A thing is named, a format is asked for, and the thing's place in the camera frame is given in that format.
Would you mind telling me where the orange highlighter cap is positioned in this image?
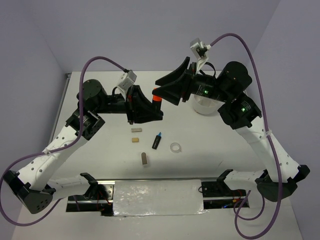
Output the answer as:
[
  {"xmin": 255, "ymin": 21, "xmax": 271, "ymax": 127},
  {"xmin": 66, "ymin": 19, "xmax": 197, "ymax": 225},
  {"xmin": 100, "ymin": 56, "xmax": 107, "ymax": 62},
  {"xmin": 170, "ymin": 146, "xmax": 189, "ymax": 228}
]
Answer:
[{"xmin": 152, "ymin": 94, "xmax": 162, "ymax": 102}]

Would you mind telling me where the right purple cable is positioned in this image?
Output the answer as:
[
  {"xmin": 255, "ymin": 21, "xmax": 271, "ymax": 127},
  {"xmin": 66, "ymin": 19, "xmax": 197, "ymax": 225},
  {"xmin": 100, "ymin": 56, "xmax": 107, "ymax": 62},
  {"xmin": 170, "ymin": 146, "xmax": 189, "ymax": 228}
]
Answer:
[{"xmin": 207, "ymin": 32, "xmax": 283, "ymax": 239}]

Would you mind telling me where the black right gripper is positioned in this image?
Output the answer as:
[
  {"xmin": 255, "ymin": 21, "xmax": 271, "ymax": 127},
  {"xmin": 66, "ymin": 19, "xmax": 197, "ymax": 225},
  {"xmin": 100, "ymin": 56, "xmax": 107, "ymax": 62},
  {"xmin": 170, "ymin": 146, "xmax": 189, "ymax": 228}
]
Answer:
[{"xmin": 151, "ymin": 55, "xmax": 231, "ymax": 105}]

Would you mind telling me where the grey rectangular eraser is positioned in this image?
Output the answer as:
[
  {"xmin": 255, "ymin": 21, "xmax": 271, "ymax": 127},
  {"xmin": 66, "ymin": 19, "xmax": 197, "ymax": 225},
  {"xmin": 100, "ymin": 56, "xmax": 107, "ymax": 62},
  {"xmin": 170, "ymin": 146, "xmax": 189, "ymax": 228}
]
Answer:
[{"xmin": 131, "ymin": 127, "xmax": 142, "ymax": 133}]

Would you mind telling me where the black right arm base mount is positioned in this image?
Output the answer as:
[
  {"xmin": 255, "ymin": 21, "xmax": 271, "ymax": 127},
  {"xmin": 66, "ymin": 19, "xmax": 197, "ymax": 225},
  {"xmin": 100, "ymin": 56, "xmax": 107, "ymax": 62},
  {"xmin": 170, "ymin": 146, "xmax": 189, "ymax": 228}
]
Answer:
[{"xmin": 198, "ymin": 169, "xmax": 247, "ymax": 210}]

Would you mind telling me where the clear tape roll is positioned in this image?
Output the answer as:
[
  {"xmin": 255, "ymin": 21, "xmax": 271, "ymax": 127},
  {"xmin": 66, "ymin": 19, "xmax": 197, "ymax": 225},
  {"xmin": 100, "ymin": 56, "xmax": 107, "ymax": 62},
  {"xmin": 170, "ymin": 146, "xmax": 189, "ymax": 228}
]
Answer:
[{"xmin": 170, "ymin": 142, "xmax": 182, "ymax": 153}]

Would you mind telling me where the black orange highlighter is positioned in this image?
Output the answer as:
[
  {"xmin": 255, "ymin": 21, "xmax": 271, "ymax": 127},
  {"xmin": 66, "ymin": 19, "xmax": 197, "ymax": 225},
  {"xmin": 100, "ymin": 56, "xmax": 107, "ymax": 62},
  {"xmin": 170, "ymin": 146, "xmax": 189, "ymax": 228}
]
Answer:
[{"xmin": 152, "ymin": 100, "xmax": 164, "ymax": 117}]

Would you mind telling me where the black blue highlighter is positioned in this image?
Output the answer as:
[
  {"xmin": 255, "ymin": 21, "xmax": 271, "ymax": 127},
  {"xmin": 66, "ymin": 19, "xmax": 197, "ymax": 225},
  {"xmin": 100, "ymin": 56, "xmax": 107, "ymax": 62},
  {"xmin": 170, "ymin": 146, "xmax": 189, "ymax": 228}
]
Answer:
[{"xmin": 151, "ymin": 132, "xmax": 162, "ymax": 150}]

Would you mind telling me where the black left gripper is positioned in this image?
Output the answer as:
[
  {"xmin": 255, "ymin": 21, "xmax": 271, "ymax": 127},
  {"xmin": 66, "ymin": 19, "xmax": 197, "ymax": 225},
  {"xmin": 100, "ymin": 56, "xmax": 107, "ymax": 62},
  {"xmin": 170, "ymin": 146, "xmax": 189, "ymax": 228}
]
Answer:
[{"xmin": 94, "ymin": 84, "xmax": 163, "ymax": 125}]

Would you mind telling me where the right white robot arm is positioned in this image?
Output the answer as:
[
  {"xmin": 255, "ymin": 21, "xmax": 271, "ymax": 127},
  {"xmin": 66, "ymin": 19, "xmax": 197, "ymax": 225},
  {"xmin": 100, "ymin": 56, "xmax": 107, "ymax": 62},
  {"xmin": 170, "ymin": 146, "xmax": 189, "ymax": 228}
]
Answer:
[{"xmin": 152, "ymin": 57, "xmax": 310, "ymax": 202}]

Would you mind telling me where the small tan eraser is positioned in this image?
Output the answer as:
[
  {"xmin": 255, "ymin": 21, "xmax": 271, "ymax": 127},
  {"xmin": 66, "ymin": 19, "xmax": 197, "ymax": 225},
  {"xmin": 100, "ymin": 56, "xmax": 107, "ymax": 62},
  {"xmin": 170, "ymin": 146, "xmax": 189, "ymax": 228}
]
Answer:
[{"xmin": 132, "ymin": 137, "xmax": 139, "ymax": 143}]

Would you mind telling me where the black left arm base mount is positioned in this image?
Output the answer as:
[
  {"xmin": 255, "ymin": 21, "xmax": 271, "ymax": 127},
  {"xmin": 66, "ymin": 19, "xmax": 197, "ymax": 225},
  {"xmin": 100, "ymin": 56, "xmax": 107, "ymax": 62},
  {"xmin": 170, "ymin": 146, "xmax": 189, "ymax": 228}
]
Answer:
[{"xmin": 66, "ymin": 173, "xmax": 115, "ymax": 217}]

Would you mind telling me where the silver foil sheet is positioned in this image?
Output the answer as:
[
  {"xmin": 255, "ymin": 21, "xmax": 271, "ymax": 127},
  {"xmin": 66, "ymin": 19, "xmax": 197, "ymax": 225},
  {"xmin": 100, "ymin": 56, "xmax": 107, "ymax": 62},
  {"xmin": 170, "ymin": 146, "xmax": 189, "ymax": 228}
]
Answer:
[{"xmin": 113, "ymin": 179, "xmax": 205, "ymax": 217}]

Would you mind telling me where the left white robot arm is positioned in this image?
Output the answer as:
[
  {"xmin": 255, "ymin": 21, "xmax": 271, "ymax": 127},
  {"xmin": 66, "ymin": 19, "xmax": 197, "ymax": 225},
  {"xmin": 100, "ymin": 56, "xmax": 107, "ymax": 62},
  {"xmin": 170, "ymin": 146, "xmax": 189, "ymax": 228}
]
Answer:
[{"xmin": 4, "ymin": 79, "xmax": 164, "ymax": 214}]

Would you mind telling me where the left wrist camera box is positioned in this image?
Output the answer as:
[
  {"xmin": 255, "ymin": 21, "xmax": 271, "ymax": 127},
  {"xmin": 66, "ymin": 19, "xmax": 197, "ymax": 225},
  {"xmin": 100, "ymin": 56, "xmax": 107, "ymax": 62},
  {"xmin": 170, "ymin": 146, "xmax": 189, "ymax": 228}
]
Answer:
[{"xmin": 116, "ymin": 70, "xmax": 137, "ymax": 99}]

